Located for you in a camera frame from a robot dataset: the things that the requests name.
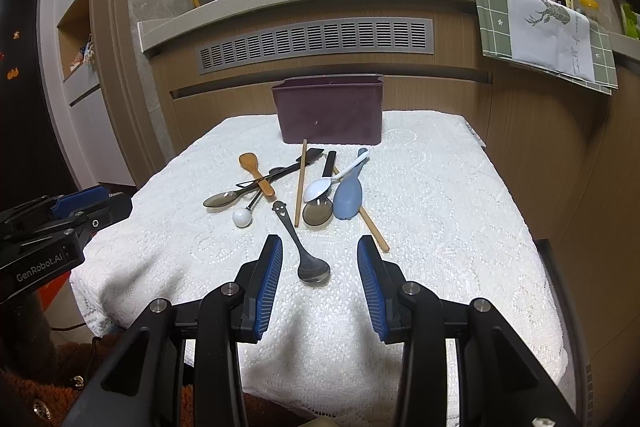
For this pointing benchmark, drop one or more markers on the smiley face steel spoon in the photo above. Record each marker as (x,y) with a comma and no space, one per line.
(311,270)

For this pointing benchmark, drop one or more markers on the purple utensil holder box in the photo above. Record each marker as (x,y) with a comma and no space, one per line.
(330,109)

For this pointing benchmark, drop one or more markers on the wooden spoon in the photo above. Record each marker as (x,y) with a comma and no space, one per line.
(249,162)

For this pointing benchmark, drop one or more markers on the white ceramic spoon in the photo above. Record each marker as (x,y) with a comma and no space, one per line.
(321,185)

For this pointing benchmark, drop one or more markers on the wooden chopstick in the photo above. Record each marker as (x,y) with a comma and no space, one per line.
(300,183)
(373,229)

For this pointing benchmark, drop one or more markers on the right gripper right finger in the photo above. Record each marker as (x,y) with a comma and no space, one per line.
(380,281)

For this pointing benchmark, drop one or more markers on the white lace tablecloth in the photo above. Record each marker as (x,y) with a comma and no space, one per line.
(429,187)

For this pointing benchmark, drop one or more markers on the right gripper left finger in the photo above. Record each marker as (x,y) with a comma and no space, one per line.
(259,280)

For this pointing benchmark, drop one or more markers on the grey ventilation grille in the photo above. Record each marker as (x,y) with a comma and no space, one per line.
(347,35)

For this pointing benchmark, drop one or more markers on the green white kitchen towel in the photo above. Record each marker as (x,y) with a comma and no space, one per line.
(548,36)

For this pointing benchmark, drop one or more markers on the yellow lid jar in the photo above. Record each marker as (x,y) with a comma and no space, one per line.
(590,8)

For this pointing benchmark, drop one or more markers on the black handled steel spoon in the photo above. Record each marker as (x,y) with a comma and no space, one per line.
(225,199)

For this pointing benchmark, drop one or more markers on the blue rice paddle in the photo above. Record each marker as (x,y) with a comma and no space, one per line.
(348,196)

